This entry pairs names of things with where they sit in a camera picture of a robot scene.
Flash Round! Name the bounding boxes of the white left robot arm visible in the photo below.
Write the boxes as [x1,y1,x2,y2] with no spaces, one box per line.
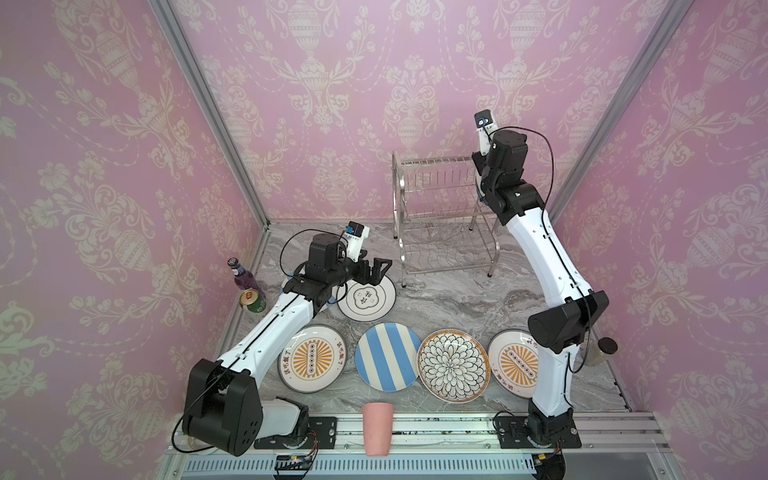
[174,222,392,456]

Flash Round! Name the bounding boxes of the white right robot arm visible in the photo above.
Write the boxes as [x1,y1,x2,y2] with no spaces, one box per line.
[472,123,609,418]

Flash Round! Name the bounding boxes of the stainless steel dish rack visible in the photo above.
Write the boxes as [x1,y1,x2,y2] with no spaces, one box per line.
[391,155,500,287]

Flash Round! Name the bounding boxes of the green drink can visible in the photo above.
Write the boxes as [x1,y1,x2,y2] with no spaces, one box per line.
[239,289,266,314]

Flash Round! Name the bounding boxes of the purple drink bottle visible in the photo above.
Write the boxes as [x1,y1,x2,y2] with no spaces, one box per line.
[227,257,262,292]

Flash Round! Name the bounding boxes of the blue cream striped plate front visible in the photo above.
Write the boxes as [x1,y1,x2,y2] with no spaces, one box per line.
[355,323,421,393]

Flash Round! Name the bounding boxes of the orange sunburst plate left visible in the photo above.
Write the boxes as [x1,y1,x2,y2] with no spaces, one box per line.
[278,325,347,394]

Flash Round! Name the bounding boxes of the orange sunburst plate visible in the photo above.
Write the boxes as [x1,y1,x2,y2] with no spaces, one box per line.
[278,325,347,394]
[487,329,539,399]

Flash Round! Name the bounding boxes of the black white flower pattern plate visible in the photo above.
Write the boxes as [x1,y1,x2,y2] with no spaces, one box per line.
[417,329,491,403]

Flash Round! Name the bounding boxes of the pink cup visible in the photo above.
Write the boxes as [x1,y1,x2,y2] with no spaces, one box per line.
[362,402,394,457]

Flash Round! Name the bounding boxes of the orange sunburst plate right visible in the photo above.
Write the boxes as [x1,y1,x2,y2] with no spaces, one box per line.
[487,329,539,399]

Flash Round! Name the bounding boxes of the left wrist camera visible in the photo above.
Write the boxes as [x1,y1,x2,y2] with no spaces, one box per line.
[344,221,370,262]

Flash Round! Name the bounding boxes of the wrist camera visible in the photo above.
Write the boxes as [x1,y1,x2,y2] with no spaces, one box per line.
[344,221,370,262]
[474,109,497,155]

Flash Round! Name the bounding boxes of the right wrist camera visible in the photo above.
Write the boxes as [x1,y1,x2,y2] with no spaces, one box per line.
[474,109,497,155]

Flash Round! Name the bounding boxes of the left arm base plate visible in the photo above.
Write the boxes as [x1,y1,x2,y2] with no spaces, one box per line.
[253,416,338,450]

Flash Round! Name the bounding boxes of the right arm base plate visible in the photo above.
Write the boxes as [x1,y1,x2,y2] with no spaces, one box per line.
[492,411,582,449]

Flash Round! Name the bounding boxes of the aluminium front rail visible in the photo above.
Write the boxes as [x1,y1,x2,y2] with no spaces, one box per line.
[156,412,684,479]

